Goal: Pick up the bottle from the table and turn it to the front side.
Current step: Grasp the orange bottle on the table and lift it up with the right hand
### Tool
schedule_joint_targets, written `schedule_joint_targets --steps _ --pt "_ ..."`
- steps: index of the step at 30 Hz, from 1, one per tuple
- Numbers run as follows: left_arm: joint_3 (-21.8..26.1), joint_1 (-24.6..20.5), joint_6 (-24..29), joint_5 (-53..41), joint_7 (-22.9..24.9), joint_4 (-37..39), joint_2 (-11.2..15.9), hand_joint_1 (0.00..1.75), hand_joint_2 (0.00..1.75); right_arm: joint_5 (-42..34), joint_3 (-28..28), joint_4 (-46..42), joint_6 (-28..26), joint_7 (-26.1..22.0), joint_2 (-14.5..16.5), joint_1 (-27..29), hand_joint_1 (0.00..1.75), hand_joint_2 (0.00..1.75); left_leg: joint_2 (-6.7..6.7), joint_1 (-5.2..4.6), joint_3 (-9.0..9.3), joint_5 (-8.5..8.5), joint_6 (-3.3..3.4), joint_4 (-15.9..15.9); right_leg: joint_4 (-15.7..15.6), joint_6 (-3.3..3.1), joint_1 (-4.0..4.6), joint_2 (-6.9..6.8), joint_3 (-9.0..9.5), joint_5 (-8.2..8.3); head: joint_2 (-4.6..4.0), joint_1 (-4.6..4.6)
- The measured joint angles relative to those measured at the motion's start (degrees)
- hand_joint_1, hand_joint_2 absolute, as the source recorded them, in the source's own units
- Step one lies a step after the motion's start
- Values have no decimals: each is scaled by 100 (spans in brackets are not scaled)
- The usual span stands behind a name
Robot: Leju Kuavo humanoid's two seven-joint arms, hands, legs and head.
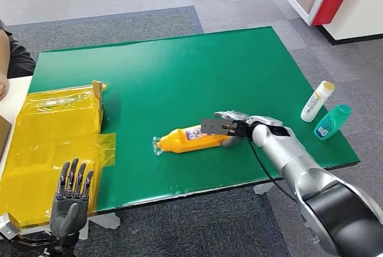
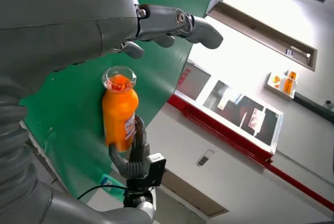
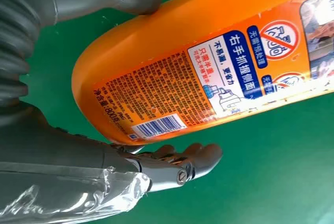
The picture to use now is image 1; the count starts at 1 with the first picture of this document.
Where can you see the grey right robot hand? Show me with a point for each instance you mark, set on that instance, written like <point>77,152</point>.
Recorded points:
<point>236,115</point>

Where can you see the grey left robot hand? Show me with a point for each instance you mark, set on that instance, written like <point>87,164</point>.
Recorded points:
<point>67,215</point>

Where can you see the orange bottle with clear cap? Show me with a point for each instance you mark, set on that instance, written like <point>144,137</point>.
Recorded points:
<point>185,141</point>

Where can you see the teal bottle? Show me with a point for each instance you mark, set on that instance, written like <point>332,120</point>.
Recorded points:
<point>330,122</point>

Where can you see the person's forearm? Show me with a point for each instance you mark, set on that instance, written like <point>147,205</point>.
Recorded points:
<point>3,54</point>

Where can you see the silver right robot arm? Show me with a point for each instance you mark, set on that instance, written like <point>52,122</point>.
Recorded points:
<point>305,172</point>

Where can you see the person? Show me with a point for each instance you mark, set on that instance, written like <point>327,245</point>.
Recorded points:
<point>20,60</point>

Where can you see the white table foot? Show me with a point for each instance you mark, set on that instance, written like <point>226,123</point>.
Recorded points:
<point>106,220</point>
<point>263,188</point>

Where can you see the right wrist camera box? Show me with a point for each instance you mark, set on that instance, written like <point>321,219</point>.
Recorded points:
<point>213,126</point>

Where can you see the metal bracket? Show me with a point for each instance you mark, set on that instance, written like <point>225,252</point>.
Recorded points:
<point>8,226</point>

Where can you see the green table mat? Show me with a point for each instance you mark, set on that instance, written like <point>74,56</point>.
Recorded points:
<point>194,96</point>

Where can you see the white bottle with yellow cap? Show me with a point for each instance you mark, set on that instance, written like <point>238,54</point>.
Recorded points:
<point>315,102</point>

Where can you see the yellow tape-wrapped cardboard box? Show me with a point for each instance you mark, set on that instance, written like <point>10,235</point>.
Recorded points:
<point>50,144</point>

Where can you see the person's hand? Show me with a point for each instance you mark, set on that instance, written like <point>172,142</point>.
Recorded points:
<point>3,87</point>

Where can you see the brown board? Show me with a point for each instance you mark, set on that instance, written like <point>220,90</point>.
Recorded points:
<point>3,136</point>

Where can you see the white side table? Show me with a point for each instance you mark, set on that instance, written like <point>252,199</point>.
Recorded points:
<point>13,96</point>

